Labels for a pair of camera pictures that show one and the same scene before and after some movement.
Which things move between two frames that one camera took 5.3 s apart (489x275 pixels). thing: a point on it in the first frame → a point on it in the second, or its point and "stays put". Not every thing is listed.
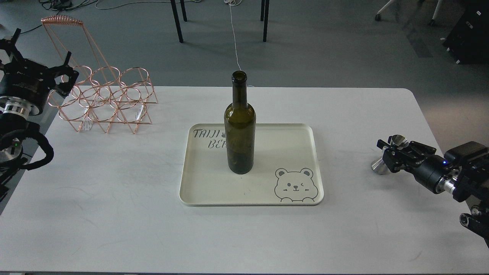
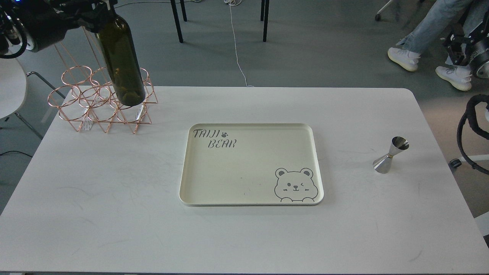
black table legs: x=180 y=38 stays put
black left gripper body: x=27 y=83 → x=45 y=22
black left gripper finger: x=9 y=46 → x=92 y=19
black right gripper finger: x=394 y=159 → x=455 y=44
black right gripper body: x=429 y=170 → x=477 y=47
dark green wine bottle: x=240 y=120 → x=117 y=41
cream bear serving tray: x=287 y=168 stays put
